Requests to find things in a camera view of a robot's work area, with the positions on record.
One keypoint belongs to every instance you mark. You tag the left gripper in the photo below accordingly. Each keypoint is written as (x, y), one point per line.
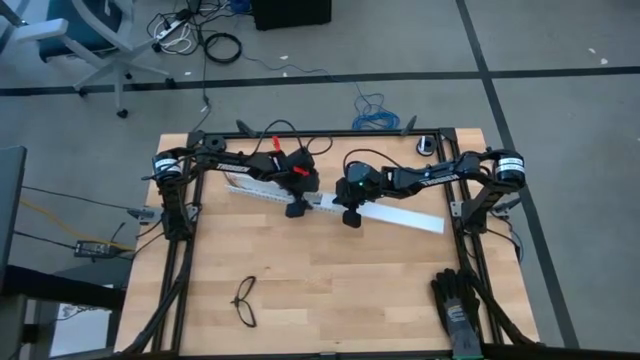
(300, 180)

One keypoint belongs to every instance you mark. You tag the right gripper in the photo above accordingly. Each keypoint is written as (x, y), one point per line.
(352, 195)

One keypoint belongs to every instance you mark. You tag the white duct cover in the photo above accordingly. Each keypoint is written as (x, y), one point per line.
(400, 215)

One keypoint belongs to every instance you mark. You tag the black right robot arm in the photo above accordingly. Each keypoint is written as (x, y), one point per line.
(440, 178)

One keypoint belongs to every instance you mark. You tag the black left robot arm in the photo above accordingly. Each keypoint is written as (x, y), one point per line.
(232, 167)

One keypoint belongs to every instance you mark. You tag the dark tape roll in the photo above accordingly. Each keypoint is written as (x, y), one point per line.
(216, 144)

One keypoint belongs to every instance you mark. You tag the black and white tape roll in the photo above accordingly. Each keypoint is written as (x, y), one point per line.
(426, 145)

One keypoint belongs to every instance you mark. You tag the black-framed eyeglasses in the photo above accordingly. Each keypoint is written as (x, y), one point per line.
(234, 301)

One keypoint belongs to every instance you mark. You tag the black and grey work glove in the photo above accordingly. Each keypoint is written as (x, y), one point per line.
(457, 300)

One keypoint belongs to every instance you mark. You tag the black box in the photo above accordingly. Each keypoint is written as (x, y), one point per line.
(290, 12)

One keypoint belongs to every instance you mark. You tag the white power strip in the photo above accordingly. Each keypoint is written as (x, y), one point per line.
(172, 27)

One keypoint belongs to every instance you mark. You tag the dark desk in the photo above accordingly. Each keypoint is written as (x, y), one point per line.
(50, 290)

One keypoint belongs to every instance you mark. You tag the grey office chair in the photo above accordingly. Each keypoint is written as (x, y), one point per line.
(75, 30)

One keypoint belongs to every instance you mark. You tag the black aluminium table frame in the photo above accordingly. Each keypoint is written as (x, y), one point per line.
(350, 133)

